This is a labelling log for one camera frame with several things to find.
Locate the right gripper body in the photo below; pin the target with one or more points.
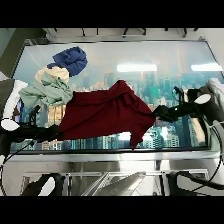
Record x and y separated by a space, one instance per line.
165 113

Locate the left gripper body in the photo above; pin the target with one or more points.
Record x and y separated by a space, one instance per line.
50 132

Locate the dark red T-shirt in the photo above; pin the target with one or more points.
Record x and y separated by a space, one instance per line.
100 116

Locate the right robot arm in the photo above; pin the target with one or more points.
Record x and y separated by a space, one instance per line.
208 108

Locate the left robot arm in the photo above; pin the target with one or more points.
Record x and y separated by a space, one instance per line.
13 131

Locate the pale green garment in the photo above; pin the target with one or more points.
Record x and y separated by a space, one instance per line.
46 91

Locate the cream garment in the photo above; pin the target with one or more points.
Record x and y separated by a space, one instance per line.
55 71

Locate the blue garment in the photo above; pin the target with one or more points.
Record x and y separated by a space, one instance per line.
71 59

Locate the silver frame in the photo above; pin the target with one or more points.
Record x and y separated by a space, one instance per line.
110 156

